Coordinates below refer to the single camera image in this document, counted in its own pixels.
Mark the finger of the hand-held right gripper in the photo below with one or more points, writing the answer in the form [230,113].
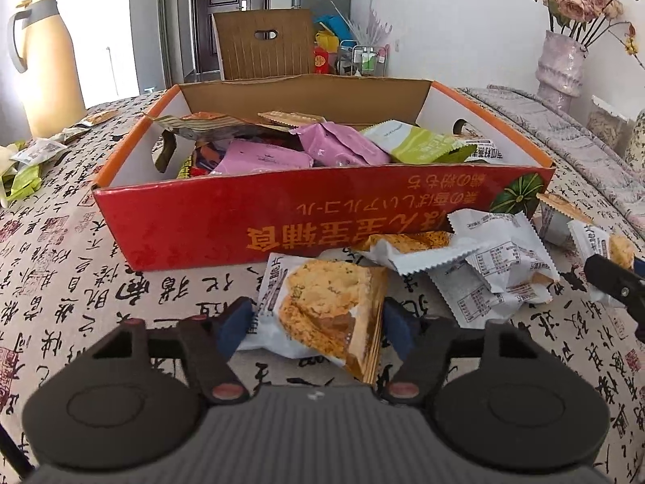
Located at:
[617,277]
[641,267]

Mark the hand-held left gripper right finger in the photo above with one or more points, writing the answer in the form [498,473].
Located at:
[400,327]

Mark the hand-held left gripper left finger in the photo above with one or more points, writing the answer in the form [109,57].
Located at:
[232,322]

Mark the oat crisp snack packet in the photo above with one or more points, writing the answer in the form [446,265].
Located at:
[290,117]
[322,302]

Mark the red cardboard box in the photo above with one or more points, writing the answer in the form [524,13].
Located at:
[201,222]

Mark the clear yellow-striped snack packet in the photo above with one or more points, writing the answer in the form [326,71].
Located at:
[201,128]

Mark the pile of white packets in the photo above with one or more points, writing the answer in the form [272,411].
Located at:
[494,262]

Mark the folded grey pink blanket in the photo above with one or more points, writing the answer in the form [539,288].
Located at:
[579,161]

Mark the floral patterned vase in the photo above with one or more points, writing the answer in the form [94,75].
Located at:
[637,138]

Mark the clear jar of nuts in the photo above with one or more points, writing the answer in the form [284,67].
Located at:
[607,123]

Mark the light pink snack packet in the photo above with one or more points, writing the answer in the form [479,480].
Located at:
[267,159]

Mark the white and green snack packet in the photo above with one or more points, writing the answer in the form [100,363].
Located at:
[418,143]

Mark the mauve snack packet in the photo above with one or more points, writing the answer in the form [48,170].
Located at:
[337,143]

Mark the pink ribbed vase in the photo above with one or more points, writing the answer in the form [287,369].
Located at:
[559,70]

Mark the small brown packet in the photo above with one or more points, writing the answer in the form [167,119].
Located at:
[98,117]

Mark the small green packet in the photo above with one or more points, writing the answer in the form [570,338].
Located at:
[25,181]

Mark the small white sachet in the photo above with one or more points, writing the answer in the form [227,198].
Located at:
[40,151]

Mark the brown wooden chair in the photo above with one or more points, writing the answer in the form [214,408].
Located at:
[267,55]

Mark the dried pink roses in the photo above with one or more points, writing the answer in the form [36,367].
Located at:
[579,2]

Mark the red gift box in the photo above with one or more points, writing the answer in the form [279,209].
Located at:
[322,60]

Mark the yellow bag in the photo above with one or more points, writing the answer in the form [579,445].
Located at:
[326,40]

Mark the dark brown door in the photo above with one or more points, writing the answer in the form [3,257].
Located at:
[226,20]

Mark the white dried sprays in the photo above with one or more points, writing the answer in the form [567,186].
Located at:
[373,25]

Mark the beige thermos jug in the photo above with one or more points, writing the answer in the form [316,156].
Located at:
[50,75]

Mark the blue bag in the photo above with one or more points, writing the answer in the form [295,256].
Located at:
[332,25]

